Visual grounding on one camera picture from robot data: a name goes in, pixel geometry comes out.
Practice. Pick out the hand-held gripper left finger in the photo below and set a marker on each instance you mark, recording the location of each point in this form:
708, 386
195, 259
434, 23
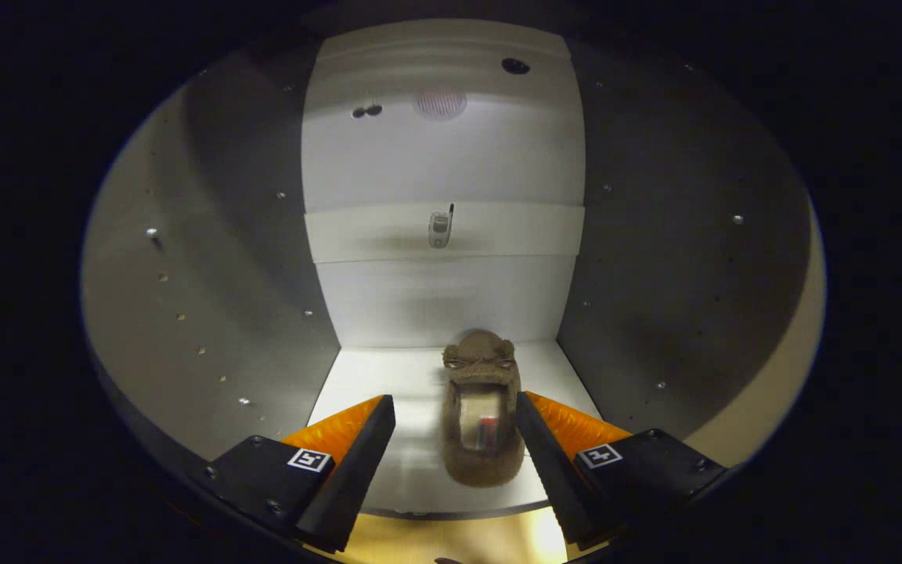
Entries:
357, 482

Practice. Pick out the pale cabinet shelf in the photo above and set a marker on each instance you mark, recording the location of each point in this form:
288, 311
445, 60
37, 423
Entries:
388, 376

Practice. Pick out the grey shoe cabinet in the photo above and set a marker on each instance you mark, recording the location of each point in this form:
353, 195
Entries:
224, 235

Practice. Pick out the brown fuzzy shoe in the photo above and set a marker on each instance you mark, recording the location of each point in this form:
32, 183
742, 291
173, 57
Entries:
478, 356

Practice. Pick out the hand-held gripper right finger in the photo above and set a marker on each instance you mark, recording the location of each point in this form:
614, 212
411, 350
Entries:
561, 482

